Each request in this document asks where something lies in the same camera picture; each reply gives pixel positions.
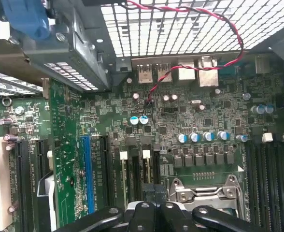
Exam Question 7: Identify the small silver port block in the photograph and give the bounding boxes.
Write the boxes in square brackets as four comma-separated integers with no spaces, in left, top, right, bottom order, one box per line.
[255,55,270,74]

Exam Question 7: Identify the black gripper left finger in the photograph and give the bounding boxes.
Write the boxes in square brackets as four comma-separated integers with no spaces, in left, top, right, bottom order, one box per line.
[54,183,156,232]

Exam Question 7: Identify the black expansion slot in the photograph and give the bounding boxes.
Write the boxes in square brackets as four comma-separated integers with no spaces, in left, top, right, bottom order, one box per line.
[100,134,113,206]
[15,139,31,232]
[35,139,47,177]

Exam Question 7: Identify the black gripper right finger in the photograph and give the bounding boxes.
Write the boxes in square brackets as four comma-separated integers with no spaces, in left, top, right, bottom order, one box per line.
[156,184,263,232]

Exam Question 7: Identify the red black twisted wire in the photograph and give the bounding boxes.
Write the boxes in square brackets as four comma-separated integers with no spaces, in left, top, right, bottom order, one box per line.
[119,0,244,107]

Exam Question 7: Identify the silver USB port block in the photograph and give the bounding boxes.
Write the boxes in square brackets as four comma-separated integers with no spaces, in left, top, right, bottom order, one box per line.
[156,64,173,83]
[138,64,154,84]

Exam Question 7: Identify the silver network port block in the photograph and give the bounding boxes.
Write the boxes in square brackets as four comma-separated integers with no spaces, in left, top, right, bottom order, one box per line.
[177,60,196,82]

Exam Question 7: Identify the black RAM slot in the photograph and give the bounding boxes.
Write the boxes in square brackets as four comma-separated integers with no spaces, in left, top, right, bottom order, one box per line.
[245,142,258,232]
[271,141,283,232]
[153,144,162,186]
[129,149,142,203]

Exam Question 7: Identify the blue expansion slot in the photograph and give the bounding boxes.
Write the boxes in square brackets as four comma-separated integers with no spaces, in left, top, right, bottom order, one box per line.
[80,135,96,215]

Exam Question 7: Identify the black graphics card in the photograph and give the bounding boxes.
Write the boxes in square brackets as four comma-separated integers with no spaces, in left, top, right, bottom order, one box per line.
[37,78,85,232]

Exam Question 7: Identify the thin metal locking lever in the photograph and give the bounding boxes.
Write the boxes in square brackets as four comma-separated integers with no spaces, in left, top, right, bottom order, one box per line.
[235,180,245,219]

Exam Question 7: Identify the white plastic connector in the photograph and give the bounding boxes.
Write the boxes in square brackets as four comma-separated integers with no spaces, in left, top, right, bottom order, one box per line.
[0,20,11,40]

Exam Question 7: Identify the green motherboard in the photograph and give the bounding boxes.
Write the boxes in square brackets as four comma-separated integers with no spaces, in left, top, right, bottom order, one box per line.
[0,58,284,232]

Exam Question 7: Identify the metal socket cover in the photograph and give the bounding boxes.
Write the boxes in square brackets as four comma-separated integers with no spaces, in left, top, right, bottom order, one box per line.
[168,174,245,219]

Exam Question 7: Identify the black and grey PC case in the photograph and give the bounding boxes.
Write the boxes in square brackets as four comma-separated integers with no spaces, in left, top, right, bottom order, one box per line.
[0,0,284,232]

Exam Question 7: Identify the large silver port block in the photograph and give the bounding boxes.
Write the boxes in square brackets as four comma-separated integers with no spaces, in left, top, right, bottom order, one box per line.
[197,57,219,87]

